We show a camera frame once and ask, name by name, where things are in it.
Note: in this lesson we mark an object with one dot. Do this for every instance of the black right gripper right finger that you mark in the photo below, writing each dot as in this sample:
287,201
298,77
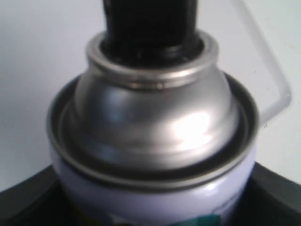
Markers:
270,200

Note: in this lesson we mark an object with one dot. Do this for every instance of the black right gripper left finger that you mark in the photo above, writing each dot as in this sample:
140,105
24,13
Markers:
37,201

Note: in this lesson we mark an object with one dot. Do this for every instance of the white dotted spray can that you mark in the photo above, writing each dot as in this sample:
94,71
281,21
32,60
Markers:
153,133

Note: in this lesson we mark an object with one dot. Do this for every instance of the white plastic tray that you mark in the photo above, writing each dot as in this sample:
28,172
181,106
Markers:
267,82

